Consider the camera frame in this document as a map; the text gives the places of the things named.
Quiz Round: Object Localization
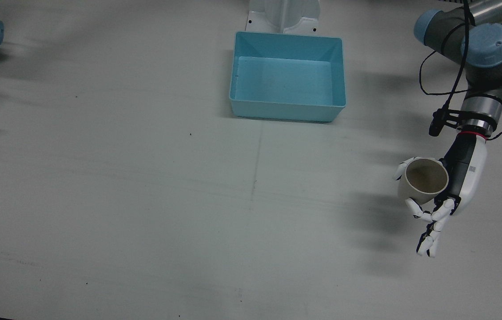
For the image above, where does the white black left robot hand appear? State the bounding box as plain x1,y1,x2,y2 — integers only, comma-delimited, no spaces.
393,131,488,258

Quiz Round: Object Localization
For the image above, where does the beige paper cup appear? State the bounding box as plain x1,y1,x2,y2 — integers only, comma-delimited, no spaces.
398,158,449,206

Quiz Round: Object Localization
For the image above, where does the light blue plastic bin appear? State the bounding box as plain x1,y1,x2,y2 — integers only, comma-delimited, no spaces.
229,31,347,123

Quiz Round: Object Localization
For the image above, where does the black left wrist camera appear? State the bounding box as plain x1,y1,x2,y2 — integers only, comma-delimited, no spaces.
429,108,460,137

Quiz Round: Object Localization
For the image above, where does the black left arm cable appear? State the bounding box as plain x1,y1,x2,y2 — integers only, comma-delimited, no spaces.
419,0,502,141

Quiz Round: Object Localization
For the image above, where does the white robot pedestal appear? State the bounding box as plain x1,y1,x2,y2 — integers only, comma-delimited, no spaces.
246,0,321,35

